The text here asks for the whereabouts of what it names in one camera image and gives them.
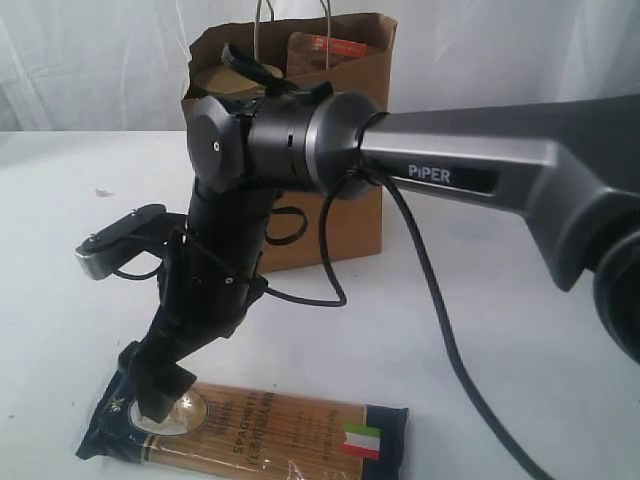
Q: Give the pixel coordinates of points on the small white paper scrap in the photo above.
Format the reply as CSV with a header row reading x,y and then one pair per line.
x,y
103,193

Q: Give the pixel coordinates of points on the clear jar gold lid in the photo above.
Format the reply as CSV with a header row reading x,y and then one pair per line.
x,y
219,80

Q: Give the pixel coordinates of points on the brown paper pouch orange label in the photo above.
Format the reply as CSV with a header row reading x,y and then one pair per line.
x,y
309,53

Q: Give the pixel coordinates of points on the brown paper bag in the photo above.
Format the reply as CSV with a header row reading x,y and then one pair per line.
x,y
290,155

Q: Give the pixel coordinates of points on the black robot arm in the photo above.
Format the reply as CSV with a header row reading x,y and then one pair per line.
x,y
570,170

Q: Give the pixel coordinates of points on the spaghetti packet blue orange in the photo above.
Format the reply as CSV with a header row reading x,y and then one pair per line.
x,y
237,433

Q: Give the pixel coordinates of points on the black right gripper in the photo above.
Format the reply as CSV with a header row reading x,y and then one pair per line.
x,y
208,283

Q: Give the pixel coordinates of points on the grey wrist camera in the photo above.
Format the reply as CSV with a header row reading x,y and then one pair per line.
x,y
105,252

